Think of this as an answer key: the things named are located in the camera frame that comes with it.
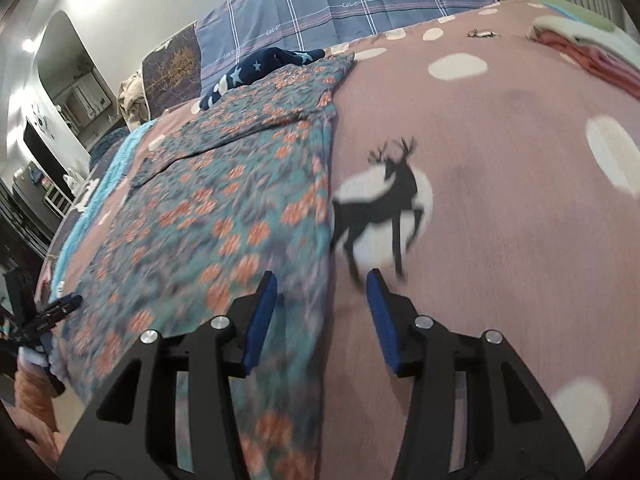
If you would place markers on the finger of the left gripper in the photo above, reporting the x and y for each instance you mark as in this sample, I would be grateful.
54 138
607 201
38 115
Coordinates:
46 319

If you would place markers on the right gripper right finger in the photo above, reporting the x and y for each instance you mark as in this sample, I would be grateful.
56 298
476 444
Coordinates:
476 410

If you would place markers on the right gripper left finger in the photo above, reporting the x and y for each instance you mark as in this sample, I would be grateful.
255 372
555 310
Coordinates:
128 430

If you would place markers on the teal floral garment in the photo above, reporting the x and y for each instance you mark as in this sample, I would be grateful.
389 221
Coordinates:
239 190

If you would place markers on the beige clothes pile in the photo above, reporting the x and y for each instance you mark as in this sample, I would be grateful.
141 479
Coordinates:
131 100

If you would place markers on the white gloved left hand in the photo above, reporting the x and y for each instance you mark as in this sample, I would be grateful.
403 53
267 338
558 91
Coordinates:
40 361

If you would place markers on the light blue fuzzy blanket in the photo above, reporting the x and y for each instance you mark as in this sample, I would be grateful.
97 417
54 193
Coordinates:
99 189

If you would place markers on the pink polka dot deer blanket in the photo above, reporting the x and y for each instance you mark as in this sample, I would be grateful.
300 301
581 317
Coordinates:
494 182

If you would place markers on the dark tree print pillow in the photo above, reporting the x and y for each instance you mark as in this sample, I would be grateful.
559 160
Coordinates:
171 74

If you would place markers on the navy star fleece garment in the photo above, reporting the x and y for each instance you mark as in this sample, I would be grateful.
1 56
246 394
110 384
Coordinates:
255 67

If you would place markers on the folded pink cloth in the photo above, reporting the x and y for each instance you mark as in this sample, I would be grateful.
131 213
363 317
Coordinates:
594 60

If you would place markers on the folded white cloth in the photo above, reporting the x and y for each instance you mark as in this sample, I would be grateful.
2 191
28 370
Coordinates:
617 42

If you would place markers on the blue plaid headboard cover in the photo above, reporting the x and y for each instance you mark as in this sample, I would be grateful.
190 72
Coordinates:
237 28

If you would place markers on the green pillow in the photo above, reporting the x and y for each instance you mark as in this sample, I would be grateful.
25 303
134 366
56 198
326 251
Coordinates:
578 13

